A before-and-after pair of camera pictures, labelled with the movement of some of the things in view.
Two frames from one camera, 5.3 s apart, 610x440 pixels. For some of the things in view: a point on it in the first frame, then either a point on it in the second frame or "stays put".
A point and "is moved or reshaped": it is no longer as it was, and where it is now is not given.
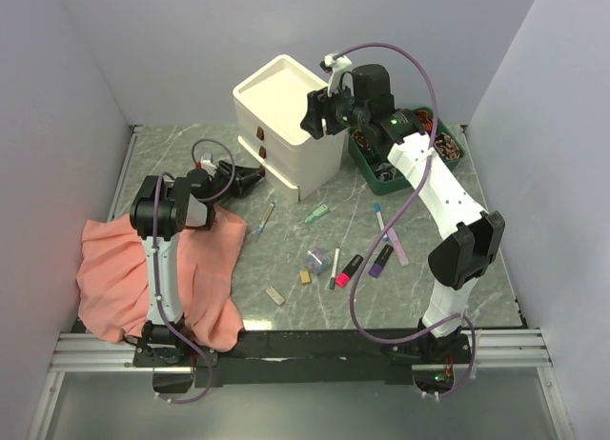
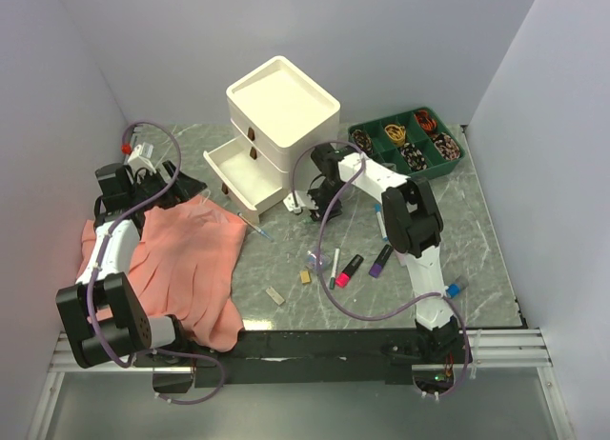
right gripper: x=317 y=104 -> x=319 y=214
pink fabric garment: x=112 y=278 stays put
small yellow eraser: x=305 y=277 stays put
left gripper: x=245 y=179 -> x=184 y=189
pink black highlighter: x=343 y=278 stays put
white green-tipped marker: x=333 y=277 stays put
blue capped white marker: x=377 y=209 stays put
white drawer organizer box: x=270 y=108 is moved or reshaped
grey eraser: x=274 y=295 stays put
